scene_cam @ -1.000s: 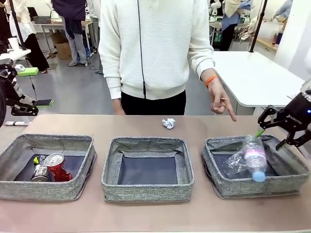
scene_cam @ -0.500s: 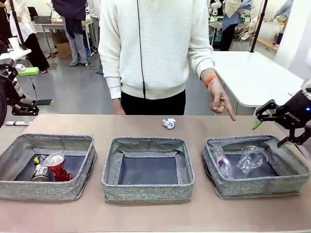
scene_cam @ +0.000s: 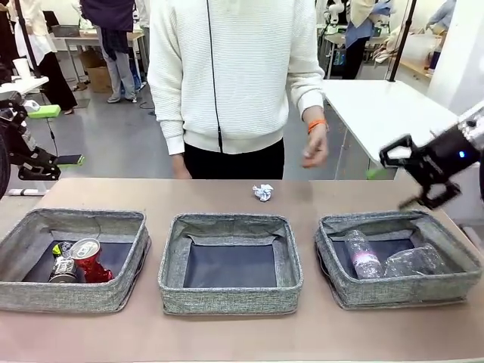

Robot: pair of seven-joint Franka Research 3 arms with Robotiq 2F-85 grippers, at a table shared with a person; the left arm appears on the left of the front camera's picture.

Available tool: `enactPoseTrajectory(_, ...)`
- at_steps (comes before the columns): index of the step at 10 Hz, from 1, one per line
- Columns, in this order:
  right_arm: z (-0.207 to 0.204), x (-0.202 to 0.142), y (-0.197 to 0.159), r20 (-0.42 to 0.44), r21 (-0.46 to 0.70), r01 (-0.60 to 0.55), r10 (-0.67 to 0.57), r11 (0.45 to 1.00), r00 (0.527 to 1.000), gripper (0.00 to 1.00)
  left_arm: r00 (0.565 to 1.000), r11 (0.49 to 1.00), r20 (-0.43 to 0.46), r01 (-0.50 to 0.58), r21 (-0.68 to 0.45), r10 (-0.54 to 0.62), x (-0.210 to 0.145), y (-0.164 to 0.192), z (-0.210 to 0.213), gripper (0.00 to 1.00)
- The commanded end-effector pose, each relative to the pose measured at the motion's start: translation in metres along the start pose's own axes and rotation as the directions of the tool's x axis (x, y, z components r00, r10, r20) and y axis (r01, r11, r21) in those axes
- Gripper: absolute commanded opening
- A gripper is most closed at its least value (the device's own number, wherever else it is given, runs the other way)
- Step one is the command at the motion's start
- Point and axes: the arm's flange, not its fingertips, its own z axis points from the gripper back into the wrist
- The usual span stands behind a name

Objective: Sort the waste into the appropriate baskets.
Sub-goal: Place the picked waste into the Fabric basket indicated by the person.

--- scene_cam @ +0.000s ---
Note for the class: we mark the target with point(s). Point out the person in light blue shirt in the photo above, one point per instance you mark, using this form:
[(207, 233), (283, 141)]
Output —
[(442, 15)]

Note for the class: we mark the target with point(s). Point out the grey storage bin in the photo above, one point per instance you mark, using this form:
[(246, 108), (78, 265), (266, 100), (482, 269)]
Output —
[(65, 31)]

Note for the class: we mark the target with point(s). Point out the black and green drink can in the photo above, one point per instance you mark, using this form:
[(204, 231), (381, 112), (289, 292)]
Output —
[(62, 266)]

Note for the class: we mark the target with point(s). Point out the person's right forearm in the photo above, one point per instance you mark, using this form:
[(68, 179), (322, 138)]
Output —
[(177, 158)]

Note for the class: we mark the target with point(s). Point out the clear plastic tub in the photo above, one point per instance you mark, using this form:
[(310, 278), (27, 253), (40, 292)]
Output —
[(421, 47)]

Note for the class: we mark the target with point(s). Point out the crushed red drink can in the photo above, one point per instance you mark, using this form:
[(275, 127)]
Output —
[(92, 261)]

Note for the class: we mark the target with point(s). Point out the white paper cup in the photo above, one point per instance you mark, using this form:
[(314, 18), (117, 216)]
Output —
[(20, 67)]

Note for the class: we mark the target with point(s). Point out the clear plastic cup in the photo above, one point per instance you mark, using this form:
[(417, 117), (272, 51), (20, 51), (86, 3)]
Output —
[(416, 262)]

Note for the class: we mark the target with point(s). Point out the person in white sweater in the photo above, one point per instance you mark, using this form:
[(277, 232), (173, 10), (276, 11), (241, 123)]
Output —
[(234, 75)]

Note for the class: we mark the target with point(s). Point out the person in dark top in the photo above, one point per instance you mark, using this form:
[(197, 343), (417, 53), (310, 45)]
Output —
[(113, 19)]

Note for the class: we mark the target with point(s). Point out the crumpled white paper ball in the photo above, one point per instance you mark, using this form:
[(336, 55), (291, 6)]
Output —
[(263, 193)]

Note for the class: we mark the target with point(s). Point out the person's left hand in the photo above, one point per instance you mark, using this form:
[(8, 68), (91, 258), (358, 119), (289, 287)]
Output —
[(317, 149)]

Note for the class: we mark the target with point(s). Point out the grey fabric basket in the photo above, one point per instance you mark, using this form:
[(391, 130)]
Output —
[(75, 296), (397, 293), (227, 298)]

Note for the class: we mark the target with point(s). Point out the brown cardboard box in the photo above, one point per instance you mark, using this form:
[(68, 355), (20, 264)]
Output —
[(99, 79)]

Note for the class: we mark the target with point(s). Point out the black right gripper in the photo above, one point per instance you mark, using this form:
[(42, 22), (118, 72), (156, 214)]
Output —
[(446, 155)]

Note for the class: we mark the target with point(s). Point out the person's right hand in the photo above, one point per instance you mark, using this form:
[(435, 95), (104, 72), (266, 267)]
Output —
[(182, 172)]

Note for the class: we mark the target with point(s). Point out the clear plastic bottle pink label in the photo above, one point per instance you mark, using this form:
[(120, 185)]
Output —
[(363, 253)]

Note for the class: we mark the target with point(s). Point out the person's left forearm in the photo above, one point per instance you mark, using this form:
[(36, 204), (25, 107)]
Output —
[(314, 114)]

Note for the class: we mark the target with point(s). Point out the person in black skirt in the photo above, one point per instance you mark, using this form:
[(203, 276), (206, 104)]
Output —
[(56, 75)]

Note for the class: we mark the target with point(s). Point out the orange wrist watch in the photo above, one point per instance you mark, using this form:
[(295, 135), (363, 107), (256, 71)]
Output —
[(317, 125)]

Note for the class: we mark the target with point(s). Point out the black stand pole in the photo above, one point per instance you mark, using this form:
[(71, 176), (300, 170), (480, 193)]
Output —
[(26, 38), (401, 38)]

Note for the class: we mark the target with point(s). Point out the wooden workbench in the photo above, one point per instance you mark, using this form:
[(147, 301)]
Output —
[(416, 70)]

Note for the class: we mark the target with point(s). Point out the small white table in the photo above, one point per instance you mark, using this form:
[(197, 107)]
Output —
[(26, 83)]

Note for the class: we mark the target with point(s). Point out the wooden top table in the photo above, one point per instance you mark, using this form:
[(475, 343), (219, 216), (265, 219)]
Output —
[(90, 38)]

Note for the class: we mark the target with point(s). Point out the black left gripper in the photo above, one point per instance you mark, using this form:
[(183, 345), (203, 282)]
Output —
[(15, 140)]

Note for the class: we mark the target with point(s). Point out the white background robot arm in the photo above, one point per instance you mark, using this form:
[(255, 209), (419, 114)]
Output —
[(336, 11)]

